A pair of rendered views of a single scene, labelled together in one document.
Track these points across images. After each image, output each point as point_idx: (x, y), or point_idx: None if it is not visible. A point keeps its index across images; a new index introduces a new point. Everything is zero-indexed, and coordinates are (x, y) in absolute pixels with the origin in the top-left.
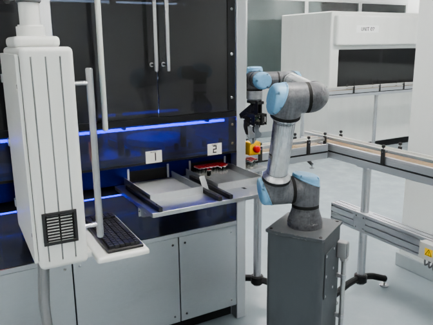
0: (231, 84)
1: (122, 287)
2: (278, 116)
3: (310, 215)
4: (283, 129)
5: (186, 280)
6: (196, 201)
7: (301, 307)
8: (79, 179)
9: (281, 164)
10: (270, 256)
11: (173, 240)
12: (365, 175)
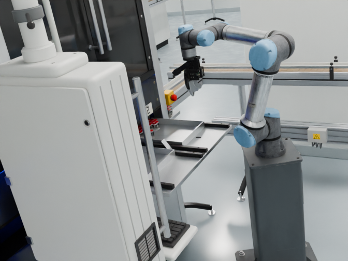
0: (146, 45)
1: None
2: (267, 70)
3: (279, 142)
4: (269, 80)
5: None
6: (184, 165)
7: (289, 217)
8: (150, 192)
9: (263, 110)
10: (256, 187)
11: None
12: (242, 90)
